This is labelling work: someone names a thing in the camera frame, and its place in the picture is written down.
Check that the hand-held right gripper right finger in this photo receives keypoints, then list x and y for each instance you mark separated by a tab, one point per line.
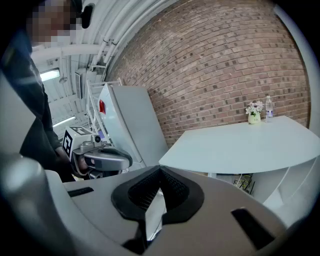
212	225

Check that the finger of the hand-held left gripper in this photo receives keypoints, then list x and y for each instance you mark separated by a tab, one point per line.
112	162

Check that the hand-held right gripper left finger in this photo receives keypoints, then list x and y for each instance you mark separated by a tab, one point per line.
100	212

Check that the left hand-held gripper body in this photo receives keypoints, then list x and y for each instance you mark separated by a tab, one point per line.
68	142

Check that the person's left forearm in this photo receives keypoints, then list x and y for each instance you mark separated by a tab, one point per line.
61	155

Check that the white table top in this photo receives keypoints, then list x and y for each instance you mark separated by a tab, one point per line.
237	145

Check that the person's left hand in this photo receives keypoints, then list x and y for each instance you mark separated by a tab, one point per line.
82	163

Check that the long ceiling light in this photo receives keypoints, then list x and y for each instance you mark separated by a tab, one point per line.
50	75
63	121

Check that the white metal rack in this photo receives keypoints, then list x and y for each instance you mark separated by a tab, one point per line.
93	110

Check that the person's black shirt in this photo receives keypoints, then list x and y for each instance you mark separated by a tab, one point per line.
32	100

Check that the hanging grey ceiling unit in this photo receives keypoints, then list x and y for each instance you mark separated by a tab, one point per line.
80	83

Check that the small ceiling dome fixture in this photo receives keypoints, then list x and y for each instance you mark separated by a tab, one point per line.
63	80

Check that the potted pink white flowers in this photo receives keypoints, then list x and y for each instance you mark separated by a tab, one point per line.
254	112

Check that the person's head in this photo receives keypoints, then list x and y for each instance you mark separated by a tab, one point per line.
50	22

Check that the bundle of white ceiling pipes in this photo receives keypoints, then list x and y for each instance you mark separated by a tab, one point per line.
120	30

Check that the clear plastic water bottle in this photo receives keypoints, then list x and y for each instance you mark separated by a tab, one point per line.
269	110

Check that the black head-worn camera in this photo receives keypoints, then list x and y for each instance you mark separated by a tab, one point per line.
87	15

